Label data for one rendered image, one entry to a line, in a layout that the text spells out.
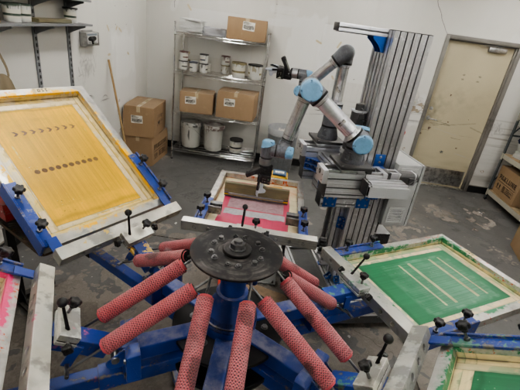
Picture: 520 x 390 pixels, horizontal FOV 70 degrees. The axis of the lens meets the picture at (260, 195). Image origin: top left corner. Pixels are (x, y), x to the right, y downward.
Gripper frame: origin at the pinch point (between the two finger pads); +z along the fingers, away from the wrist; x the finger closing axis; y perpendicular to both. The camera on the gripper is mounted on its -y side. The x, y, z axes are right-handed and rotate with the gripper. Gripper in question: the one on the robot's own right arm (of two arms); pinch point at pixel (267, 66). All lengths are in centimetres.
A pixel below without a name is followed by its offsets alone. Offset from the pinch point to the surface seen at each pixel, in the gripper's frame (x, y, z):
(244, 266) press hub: -201, 9, -54
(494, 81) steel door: 312, 49, -241
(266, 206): -95, 60, -34
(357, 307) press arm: -161, 54, -94
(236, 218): -119, 57, -23
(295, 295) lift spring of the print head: -198, 18, -70
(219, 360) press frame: -216, 37, -52
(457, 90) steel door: 301, 65, -198
